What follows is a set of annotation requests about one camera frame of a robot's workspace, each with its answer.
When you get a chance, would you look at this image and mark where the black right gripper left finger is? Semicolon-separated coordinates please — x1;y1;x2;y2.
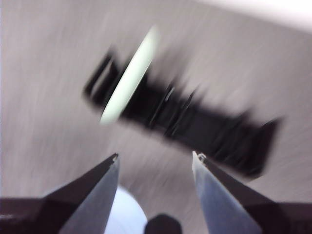
0;153;120;234

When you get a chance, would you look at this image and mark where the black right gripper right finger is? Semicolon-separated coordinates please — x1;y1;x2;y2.
192;150;312;234

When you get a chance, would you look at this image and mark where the blue round plate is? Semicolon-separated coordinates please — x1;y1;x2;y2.
104;185;150;234

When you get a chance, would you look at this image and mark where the pale green round plate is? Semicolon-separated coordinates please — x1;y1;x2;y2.
99;24;159;125

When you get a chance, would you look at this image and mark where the black plastic plate rack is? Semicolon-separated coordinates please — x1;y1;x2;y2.
82;46;285;180

